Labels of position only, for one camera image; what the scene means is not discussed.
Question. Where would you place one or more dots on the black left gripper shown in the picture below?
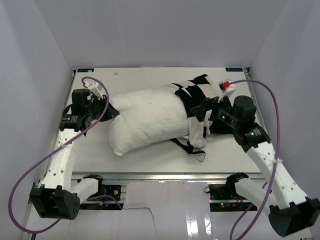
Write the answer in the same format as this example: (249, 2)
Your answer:
(111, 112)

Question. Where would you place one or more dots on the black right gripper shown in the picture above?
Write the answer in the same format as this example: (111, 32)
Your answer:
(208, 104)

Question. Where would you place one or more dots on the black white checkered pillowcase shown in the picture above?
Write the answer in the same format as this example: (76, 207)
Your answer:
(198, 96)

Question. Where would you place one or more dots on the white pillow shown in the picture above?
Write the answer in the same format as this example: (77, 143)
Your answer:
(145, 117)

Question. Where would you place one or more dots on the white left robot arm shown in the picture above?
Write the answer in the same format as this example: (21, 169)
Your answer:
(56, 197)

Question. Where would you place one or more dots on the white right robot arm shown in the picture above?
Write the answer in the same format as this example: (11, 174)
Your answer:
(288, 207)

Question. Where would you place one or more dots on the blue right corner label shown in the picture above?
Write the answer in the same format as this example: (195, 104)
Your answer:
(234, 69)

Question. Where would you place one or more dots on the blue corner label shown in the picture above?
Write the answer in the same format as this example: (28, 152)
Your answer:
(234, 69)
(85, 70)

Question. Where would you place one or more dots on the blue left corner label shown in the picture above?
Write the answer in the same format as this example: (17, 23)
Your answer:
(85, 70)

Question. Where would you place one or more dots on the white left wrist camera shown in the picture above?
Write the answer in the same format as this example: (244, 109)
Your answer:
(95, 88)

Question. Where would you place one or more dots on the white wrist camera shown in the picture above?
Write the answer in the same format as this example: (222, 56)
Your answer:
(95, 88)
(227, 89)

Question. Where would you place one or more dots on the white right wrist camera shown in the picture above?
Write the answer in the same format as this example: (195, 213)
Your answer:
(227, 89)

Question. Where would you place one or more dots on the aluminium table edge rail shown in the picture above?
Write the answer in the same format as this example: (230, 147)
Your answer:
(164, 177)

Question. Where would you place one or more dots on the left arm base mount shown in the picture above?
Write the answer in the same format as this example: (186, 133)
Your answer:
(109, 198)

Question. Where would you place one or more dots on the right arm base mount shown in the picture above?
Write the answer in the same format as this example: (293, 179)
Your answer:
(220, 199)

